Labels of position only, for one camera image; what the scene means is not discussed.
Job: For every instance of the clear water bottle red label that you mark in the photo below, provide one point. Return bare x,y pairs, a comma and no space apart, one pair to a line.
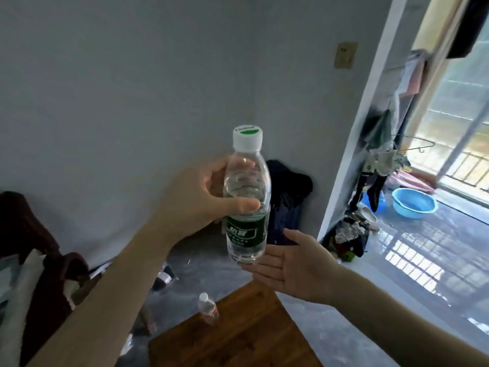
209,309

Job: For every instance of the plastic bag with socks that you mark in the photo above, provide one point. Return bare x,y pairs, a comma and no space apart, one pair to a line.
164,277

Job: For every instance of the light blue plastic basin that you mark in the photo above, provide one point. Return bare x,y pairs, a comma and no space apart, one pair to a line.
414,204

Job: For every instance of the dark blue suitcase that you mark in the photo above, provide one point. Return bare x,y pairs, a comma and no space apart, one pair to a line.
286,210

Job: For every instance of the clear water bottle green label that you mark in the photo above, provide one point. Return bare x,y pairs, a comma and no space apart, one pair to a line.
246,233

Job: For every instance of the grey slipper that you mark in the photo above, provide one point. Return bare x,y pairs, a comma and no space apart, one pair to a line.
366,214

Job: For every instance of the person's right forearm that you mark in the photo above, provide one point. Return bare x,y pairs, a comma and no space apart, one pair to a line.
401,321

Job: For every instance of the person's right hand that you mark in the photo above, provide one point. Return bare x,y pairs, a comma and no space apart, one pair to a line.
302,271

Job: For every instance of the small wooden table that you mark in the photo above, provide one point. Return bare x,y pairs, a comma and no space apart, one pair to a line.
237,332

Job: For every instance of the black hanging trousers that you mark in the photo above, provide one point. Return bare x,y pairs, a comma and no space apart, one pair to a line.
468,30

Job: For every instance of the glass sliding door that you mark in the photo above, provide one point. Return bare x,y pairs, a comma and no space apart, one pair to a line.
458,110

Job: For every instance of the wall switch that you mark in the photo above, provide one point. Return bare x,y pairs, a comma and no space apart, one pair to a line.
345,55

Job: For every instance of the row of hanging clothes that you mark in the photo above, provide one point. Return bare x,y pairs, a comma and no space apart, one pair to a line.
382,156

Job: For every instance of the pink plastic basin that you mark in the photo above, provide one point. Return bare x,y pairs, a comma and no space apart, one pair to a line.
412,181

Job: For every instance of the dark wooden sofa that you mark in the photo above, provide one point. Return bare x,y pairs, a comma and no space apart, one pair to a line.
30,225

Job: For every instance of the teal hanging cloth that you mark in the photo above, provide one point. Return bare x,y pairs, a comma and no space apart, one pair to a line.
380,129

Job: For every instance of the person's left hand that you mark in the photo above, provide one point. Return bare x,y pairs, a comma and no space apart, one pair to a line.
187,210

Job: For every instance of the person's left forearm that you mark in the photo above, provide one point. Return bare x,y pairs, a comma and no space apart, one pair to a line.
99,301

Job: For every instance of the blue plastic bag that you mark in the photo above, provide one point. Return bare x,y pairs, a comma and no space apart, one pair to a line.
382,202

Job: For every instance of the pile of mixed clothes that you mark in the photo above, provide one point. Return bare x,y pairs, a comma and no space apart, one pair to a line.
351,236

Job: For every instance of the cream cloth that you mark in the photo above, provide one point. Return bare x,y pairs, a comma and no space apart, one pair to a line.
23,301

